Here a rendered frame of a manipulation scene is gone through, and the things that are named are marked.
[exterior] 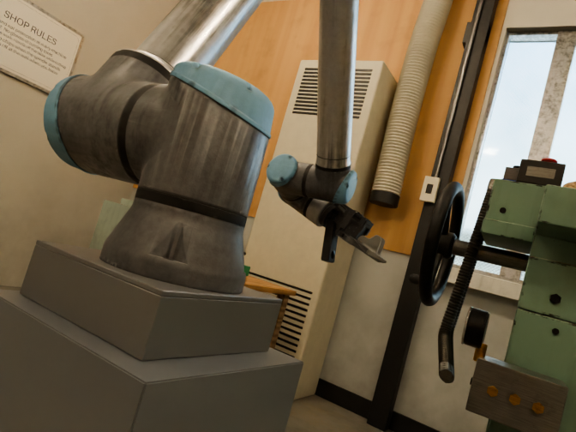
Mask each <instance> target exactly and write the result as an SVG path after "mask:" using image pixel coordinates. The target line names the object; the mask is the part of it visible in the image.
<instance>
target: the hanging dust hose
mask: <svg viewBox="0 0 576 432"><path fill-rule="evenodd" d="M452 3H453V0H423V4H422V7H421V9H420V12H419V15H418V18H417V21H416V24H415V26H414V29H413V33H412V36H411V40H410V44H409V45H408V49H407V52H406V55H405V60H404V64H403V67H402V70H401V73H400V76H399V81H398V85H397V87H396V91H395V94H394V97H393V104H392V108H391V111H390V114H389V118H388V120H387V128H386V132H385V134H384V138H383V140H384V141H383V142H382V143H383V144H382V147H381V153H380V156H379V159H378V161H379V162H378V166H377V167H378V168H376V172H375V173H376V174H375V177H374V179H375V180H374V183H373V185H374V186H373V187H372V190H371V194H370V198H369V201H370V202H371V203H373V204H376V205H378V206H381V207H388V208H397V207H398V204H399V199H400V194H401V192H400V191H401V190H402V188H403V186H402V184H403V183H402V182H404V178H405V177H404V175H405V172H406V166H407V163H408V161H407V160H409V157H410V155H409V154H410V151H411V145H412V142H413V139H414V137H413V136H414V134H415V130H416V126H417V121H418V118H419V114H420V113H419V112H420V110H421V106H422V103H423V97H424V94H425V91H426V90H425V89H426V86H427V83H428V80H429V75H430V72H431V69H432V66H433V62H434V60H435V54H436V51H437V48H438V45H439V43H440V39H441V35H442V33H443V30H444V26H445V24H446V21H447V17H448V14H449V11H450V9H451V6H452Z"/></svg>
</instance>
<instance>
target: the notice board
mask: <svg viewBox="0 0 576 432"><path fill-rule="evenodd" d="M84 38H85V35H83V34H82V33H80V32H78V31H76V30H75V29H74V28H72V27H71V26H69V25H67V24H66V23H64V22H63V21H60V20H59V19H58V18H56V17H55V16H54V15H51V14H50V13H48V12H47V11H45V10H43V9H42V8H40V7H39V6H38V5H36V4H34V3H32V2H31V1H29V0H0V71H1V72H3V73H4V74H6V75H9V76H11V77H13V78H16V79H17V80H19V81H22V82H24V83H26V84H28V85H30V86H32V87H35V88H37V89H38V90H40V91H43V92H45V93H48V94H49V93H50V91H51V90H52V89H53V88H54V87H55V85H56V84H57V83H58V82H60V81H61V80H63V79H64V78H67V77H70V76H72V74H73V71H74V68H75V64H76V61H77V58H78V56H79V54H80V51H81V47H82V44H83V41H84Z"/></svg>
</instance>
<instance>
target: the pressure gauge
mask: <svg viewBox="0 0 576 432"><path fill-rule="evenodd" d="M488 324H489V312H488V311H484V310H481V309H476V308H473V307H470V308H469V311H468V313H467V316H466V319H465V324H464V329H463V332H462V338H461V344H462V345H463V344H465V345H468V346H471V347H474V348H476V350H475V353H474V357H473V360H474V361H477V359H478V358H479V357H485V355H486V350H487V347H488V346H487V345H486V344H484V343H483V342H484V338H485V334H486V331H487V327H488Z"/></svg>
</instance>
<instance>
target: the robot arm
mask: <svg viewBox="0 0 576 432"><path fill-rule="evenodd" d="M262 1H263V0H181V1H180V2H179V3H178V4H177V5H176V6H175V7H174V8H173V10H172V11H171V12H170V13H169V14H168V15H167V16H166V17H165V18H164V20H162V22H160V24H158V26H157V27H156V28H155V29H154V30H153V31H152V32H151V33H150V34H149V36H148V37H147V38H146V39H145V40H144V41H143V42H142V43H141V45H140V46H139V47H138V48H137V49H136V50H134V49H120V50H118V51H116V52H114V53H113V54H112V55H111V56H110V57H109V59H108V60H107V61H106V62H105V63H104V64H103V65H102V66H101V67H100V68H99V70H98V71H97V72H96V73H95V74H93V75H73V76H70V77H67V78H64V79H63V80H61V81H60V82H58V83H57V84H56V85H55V87H54V88H53V89H52V90H51V91H50V93H49V95H48V97H47V99H46V102H45V108H44V127H45V132H46V134H47V140H48V142H49V143H50V145H51V147H52V149H53V150H54V152H55V153H56V154H57V156H58V157H59V158H60V159H61V160H63V161H64V162H65V163H67V164H68V165H71V166H73V167H75V168H77V169H80V170H82V171H84V172H86V173H88V174H92V175H99V176H102V177H109V178H113V179H116V180H120V181H124V182H127V183H134V184H138V189H137V190H136V194H135V198H134V201H133V204H132V206H131V207H130V209H129V210H128V212H126V214H125V215H124V216H123V218H122V219H121V220H120V222H119V223H118V224H117V226H116V227H115V228H114V230H113V231H112V232H111V234H110V235H109V236H108V238H106V240H105V242H104V245H103V248H102V250H101V253H100V257H99V258H100V260H102V261H103V262H105V263H107V264H109V265H112V266H114V267H117V268H120V269H122V270H124V271H127V272H130V273H135V274H138V275H140V276H144V277H147V278H150V279H156V280H159V281H163V282H166V283H170V284H174V285H180V286H184V287H188V288H193V289H197V290H202V291H211V292H218V293H225V294H240V293H242V292H243V287H244V283H245V280H246V273H245V272H244V253H243V231H244V227H245V225H246V221H247V218H248V215H249V210H250V206H251V202H252V200H253V196H254V193H255V188H256V184H257V181H258V178H259V175H260V172H261V166H262V163H263V160H264V157H265V153H266V150H267V144H268V142H269V139H271V135H270V133H271V128H272V124H273V116H274V108H273V104H272V102H271V101H270V99H269V98H268V97H267V96H266V95H265V94H264V93H263V92H262V91H260V90H259V89H258V88H256V87H255V86H253V85H251V84H250V83H248V82H246V81H245V80H243V79H241V78H239V77H238V76H235V75H233V74H231V73H229V72H226V71H224V70H222V69H218V68H216V67H214V64H216V62H217V61H218V60H219V58H220V57H221V55H222V54H223V53H224V51H225V50H226V49H227V47H228V46H229V45H230V43H231V42H232V40H234V38H235V37H236V36H237V34H238V33H239V32H240V30H241V29H242V28H243V26H244V25H245V23H246V22H247V21H248V19H249V18H250V16H252V14H253V13H254V12H255V10H256V9H257V8H258V7H259V5H260V4H261V2H262ZM358 6H359V0H320V8H319V54H318V99H317V143H316V160H315V164H309V163H304V162H298V161H297V160H296V159H295V158H294V157H293V156H291V155H290V154H286V153H284V154H280V155H278V156H276V157H275V158H273V159H272V160H271V161H270V163H269V164H268V166H267V179H268V180H269V182H270V184H271V185H272V186H274V188H276V190H277V191H278V195H279V198H280V199H281V200H282V201H283V202H284V203H286V204H288V205H289V206H291V207H292V208H294V209H295V210H297V211H298V212H299V213H300V214H302V215H303V216H304V217H305V218H307V219H308V220H310V221H311V222H312V223H314V224H315V225H317V226H318V227H322V226H324V227H325V228H326V229H325V235H324V240H323V246H322V252H321V260H322V261H325V262H330V263H334V260H335V254H336V248H337V242H338V237H340V238H342V239H343V240H344V241H346V242H347V243H348V244H350V245H352V246H354V247H356V248H357V249H359V250H361V251H362V252H364V254H366V255H368V256H369V257H370V258H372V259H373V260H375V261H377V262H381V263H386V262H387V261H385V260H384V259H383V258H382V257H381V252H382V249H383V247H384V244H385V240H384V238H382V237H380V236H378V235H375V236H373V237H372V238H367V237H366V236H368V234H369V232H370V229H371V227H372V226H373V225H374V224H373V223H371V221H370V220H368V219H366V218H364V216H362V214H360V212H357V211H356V210H352V209H351V208H349V207H348V206H346V203H348V202H349V201H350V200H351V198H352V196H353V194H354V192H355V189H356V186H357V173H356V172H355V171H354V170H352V171H351V131H352V115H353V100H354V84H355V68H356V52H357V22H358ZM366 227H367V228H366ZM360 241H361V242H360Z"/></svg>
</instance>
